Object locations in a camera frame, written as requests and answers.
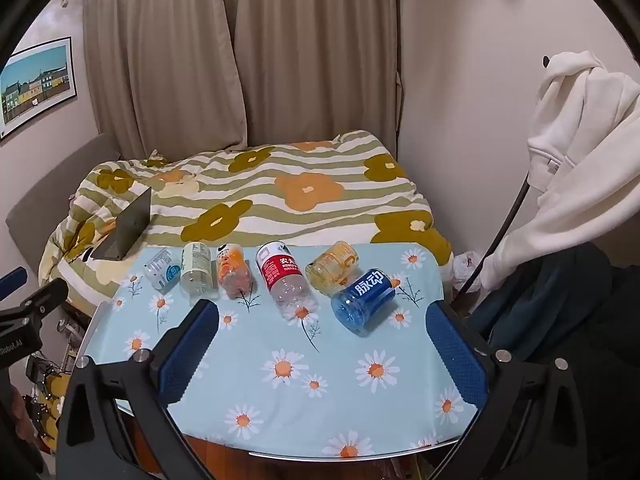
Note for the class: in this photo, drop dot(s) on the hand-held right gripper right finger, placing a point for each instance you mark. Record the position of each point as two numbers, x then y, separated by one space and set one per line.
457 355

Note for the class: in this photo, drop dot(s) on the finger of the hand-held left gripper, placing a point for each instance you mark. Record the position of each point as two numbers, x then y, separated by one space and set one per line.
42 297

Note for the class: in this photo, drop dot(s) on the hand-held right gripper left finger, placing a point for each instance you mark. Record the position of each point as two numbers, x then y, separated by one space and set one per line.
187 355

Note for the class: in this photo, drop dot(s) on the white cup with blue label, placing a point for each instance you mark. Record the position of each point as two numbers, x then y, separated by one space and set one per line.
161 271

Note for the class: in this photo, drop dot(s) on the clear cup with pale label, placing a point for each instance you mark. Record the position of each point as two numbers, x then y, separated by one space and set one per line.
196 266

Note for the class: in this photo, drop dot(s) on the clear cup with orange label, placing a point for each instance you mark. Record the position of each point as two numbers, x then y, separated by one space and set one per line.
233 271

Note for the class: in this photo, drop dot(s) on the blue transparent cup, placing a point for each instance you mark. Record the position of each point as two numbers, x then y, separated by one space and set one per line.
364 300

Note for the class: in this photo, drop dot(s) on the clear cup with red label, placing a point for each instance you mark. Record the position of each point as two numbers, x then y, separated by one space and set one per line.
280 272

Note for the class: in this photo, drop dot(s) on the yellow transparent cup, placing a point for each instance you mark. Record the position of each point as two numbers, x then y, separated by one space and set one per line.
334 264

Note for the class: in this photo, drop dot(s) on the dark yellow clutter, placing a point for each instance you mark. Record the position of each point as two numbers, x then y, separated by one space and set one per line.
47 395

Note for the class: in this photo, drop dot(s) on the white plastic bag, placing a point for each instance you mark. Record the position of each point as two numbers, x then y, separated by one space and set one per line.
464 266

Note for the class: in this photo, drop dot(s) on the light blue daisy tablecloth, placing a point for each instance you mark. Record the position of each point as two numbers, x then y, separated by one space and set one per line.
280 360

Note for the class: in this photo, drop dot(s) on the grey padded headboard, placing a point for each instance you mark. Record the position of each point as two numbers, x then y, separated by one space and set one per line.
45 200

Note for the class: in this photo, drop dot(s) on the dark grey laptop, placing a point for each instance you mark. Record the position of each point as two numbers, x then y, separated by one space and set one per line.
127 232

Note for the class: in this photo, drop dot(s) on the dark teal clothing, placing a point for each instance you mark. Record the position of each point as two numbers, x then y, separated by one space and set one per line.
565 310

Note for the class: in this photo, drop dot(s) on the black curved pole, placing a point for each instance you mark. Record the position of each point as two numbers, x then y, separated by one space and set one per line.
502 225

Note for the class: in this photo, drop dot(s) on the striped floral blanket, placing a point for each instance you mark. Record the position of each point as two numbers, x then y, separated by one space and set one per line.
280 195

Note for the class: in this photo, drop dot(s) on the white hoodie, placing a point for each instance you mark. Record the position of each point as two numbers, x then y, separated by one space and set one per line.
580 160

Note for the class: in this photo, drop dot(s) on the beige curtain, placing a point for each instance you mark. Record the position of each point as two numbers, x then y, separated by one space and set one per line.
160 60
315 55

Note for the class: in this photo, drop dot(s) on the wall poster of buildings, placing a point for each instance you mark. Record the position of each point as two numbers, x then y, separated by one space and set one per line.
35 85

